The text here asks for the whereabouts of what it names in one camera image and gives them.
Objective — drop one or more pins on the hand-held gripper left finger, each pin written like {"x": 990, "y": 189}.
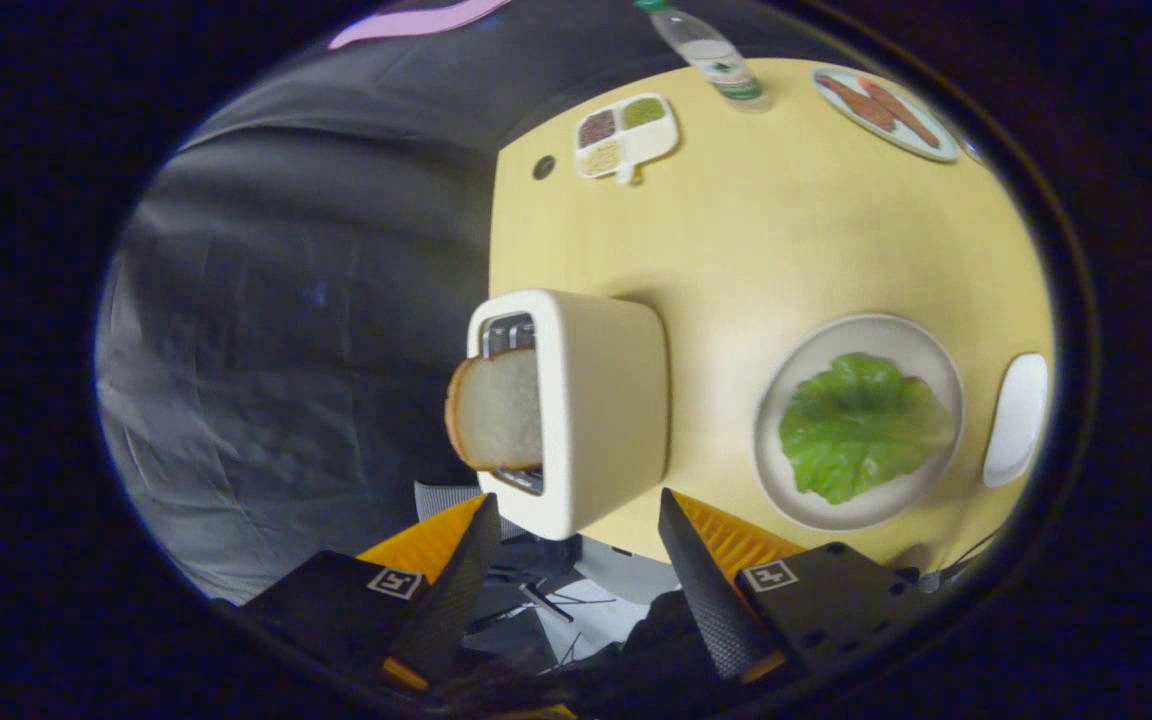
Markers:
{"x": 451, "y": 600}

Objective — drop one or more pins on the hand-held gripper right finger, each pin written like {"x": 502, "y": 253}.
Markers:
{"x": 711, "y": 600}

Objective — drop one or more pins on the white bread slice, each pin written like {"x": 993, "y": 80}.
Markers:
{"x": 496, "y": 410}

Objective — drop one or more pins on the green lettuce leaf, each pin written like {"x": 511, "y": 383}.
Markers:
{"x": 861, "y": 430}

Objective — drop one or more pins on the person's dark clothing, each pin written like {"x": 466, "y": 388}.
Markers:
{"x": 666, "y": 630}

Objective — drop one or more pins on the grey mesh chair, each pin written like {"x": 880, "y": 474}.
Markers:
{"x": 436, "y": 498}

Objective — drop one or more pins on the cream white toaster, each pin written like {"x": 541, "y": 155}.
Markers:
{"x": 606, "y": 400}

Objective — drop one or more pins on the round beige plate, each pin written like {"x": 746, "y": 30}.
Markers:
{"x": 866, "y": 335}

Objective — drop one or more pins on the white square plate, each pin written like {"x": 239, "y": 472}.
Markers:
{"x": 1018, "y": 420}

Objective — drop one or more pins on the black table grommet hole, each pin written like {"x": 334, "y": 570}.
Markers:
{"x": 544, "y": 167}

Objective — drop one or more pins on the white divided seasoning tray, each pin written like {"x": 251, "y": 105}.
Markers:
{"x": 626, "y": 135}

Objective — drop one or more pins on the pale green oval plate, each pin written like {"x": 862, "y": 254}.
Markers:
{"x": 926, "y": 145}

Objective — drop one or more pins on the brown meat piece orange edge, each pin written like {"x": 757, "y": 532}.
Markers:
{"x": 906, "y": 115}

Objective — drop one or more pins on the clear plastic water bottle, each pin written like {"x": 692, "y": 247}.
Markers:
{"x": 711, "y": 55}

